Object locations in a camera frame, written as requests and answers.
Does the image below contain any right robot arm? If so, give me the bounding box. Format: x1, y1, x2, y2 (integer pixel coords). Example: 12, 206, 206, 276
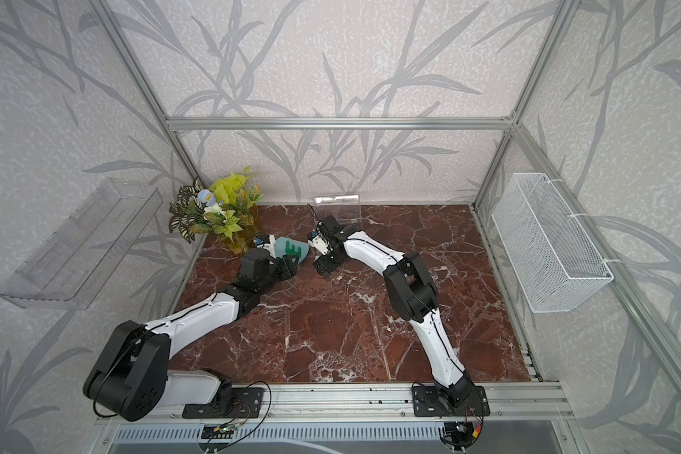
308, 216, 476, 412

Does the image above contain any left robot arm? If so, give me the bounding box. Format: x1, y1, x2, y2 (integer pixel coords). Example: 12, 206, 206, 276
82, 248, 304, 422

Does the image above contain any clear acrylic lipstick organizer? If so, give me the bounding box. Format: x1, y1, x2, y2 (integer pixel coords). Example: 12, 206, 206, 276
313, 194, 362, 225

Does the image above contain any teal dustpan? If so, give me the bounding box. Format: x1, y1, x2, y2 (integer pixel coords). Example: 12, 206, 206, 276
274, 236, 310, 263

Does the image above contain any artificial plant in vase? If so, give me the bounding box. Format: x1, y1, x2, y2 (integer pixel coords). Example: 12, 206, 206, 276
168, 166, 263, 255

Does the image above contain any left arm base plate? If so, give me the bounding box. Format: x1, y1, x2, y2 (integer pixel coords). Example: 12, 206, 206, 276
182, 384, 266, 420

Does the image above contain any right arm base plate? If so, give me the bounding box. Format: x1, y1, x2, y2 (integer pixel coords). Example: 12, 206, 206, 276
410, 382, 491, 417

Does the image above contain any clear plastic wall shelf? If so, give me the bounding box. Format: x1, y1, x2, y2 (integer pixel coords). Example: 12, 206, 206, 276
0, 179, 163, 310

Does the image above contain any white wire mesh basket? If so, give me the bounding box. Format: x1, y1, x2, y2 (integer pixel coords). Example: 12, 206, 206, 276
492, 172, 614, 313

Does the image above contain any aluminium front rail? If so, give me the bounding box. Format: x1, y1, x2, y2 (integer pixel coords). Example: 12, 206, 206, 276
95, 381, 574, 426

